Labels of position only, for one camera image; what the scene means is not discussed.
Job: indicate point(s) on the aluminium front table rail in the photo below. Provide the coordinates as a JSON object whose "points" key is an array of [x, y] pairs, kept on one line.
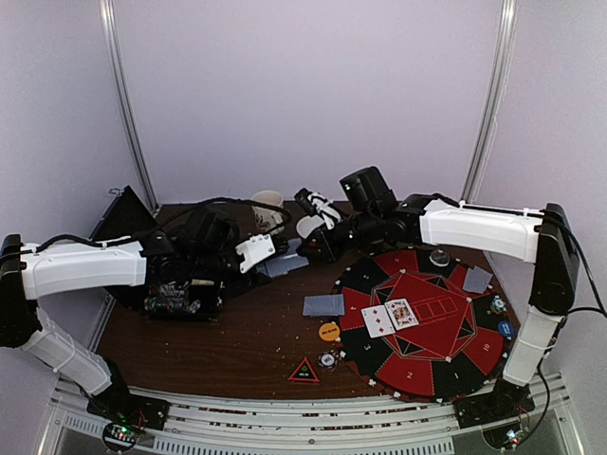
{"points": [[363, 425]]}

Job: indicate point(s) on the orange big blind button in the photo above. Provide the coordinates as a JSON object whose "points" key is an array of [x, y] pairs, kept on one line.
{"points": [[329, 332]]}

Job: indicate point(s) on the left aluminium frame post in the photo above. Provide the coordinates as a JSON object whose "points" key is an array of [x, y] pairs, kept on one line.
{"points": [[110, 30]]}

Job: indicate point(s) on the black poker chip case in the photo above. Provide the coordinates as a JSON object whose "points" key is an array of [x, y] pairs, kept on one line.
{"points": [[127, 216]]}

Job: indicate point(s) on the black round dealer puck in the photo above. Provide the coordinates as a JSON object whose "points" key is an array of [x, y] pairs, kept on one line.
{"points": [[440, 257]]}

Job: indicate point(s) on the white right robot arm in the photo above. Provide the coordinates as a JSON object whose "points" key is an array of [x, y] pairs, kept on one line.
{"points": [[539, 238]]}

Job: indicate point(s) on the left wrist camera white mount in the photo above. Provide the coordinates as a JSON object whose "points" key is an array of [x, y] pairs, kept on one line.
{"points": [[254, 251]]}

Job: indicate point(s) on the blue small blind button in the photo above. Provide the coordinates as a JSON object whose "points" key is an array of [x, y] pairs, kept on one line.
{"points": [[506, 329]]}

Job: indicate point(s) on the right aluminium frame post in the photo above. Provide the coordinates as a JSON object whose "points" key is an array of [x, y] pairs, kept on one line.
{"points": [[496, 88]]}

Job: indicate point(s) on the three of diamonds card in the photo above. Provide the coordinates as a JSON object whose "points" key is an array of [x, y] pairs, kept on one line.
{"points": [[377, 321]]}

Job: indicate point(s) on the aluminium frame post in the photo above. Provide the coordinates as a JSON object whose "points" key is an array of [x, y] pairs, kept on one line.
{"points": [[496, 88], [110, 30]]}

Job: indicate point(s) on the red black poker mat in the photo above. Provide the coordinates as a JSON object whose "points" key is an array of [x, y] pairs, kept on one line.
{"points": [[453, 351]]}

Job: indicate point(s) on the black red triangular all-in marker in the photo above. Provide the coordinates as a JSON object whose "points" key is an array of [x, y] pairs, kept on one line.
{"points": [[304, 373]]}

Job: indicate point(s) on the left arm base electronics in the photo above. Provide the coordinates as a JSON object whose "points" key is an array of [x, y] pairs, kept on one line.
{"points": [[129, 424]]}

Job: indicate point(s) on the blue grey cloth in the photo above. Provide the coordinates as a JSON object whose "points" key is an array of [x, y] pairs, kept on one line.
{"points": [[284, 264]]}

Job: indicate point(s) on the ceramic coral pattern mug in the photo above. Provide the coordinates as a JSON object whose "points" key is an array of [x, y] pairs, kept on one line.
{"points": [[267, 218]]}

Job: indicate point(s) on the dealt card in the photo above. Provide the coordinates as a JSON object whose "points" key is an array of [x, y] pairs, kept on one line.
{"points": [[477, 280], [325, 305]]}

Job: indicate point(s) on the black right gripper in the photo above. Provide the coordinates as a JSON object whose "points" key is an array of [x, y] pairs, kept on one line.
{"points": [[318, 245]]}

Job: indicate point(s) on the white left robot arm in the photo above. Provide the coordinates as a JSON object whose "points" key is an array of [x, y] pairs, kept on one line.
{"points": [[136, 259]]}

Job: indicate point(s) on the front poker chip stacks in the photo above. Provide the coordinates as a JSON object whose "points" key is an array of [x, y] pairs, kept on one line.
{"points": [[171, 298]]}

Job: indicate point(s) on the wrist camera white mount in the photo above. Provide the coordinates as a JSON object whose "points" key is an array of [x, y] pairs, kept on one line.
{"points": [[315, 204], [254, 251]]}

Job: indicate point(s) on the poker chip stack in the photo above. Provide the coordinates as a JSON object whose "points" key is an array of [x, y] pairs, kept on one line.
{"points": [[328, 360], [497, 306]]}

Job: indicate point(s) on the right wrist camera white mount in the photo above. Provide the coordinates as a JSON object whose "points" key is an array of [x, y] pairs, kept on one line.
{"points": [[315, 204]]}

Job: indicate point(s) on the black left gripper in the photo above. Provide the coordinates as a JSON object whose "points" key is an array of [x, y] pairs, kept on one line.
{"points": [[238, 287]]}

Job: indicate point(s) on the white orange bowl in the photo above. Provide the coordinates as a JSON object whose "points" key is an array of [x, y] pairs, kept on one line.
{"points": [[307, 224]]}

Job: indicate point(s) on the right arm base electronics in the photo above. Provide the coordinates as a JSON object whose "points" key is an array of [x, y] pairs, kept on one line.
{"points": [[501, 409]]}

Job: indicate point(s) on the king face card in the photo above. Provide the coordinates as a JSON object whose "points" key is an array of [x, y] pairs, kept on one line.
{"points": [[401, 314]]}

